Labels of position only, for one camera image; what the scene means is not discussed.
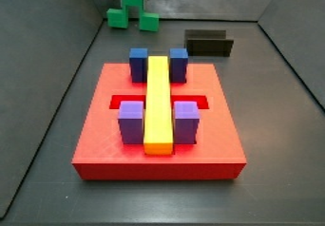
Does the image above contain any green arch-shaped block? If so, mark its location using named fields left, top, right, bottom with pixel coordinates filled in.
left=107, top=0, right=159, bottom=31

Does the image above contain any red base board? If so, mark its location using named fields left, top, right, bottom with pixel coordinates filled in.
left=72, top=64, right=246, bottom=180

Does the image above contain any left blue block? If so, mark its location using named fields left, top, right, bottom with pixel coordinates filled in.
left=129, top=48, right=148, bottom=83

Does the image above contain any blue block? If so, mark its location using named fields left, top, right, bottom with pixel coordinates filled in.
left=168, top=48, right=187, bottom=83
left=129, top=48, right=148, bottom=83

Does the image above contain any right blue block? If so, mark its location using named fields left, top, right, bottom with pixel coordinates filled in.
left=168, top=48, right=187, bottom=83

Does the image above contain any black U-shaped holder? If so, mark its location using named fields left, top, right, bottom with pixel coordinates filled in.
left=184, top=29, right=234, bottom=57

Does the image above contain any left purple block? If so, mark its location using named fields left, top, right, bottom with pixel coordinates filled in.
left=117, top=101, right=143, bottom=144

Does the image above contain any purple block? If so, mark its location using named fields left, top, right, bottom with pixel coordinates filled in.
left=117, top=101, right=143, bottom=144
left=173, top=102, right=199, bottom=144

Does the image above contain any right purple block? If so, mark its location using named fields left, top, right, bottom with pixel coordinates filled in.
left=173, top=102, right=199, bottom=144

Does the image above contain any yellow long bar block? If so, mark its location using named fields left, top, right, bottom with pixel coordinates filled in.
left=143, top=56, right=173, bottom=155

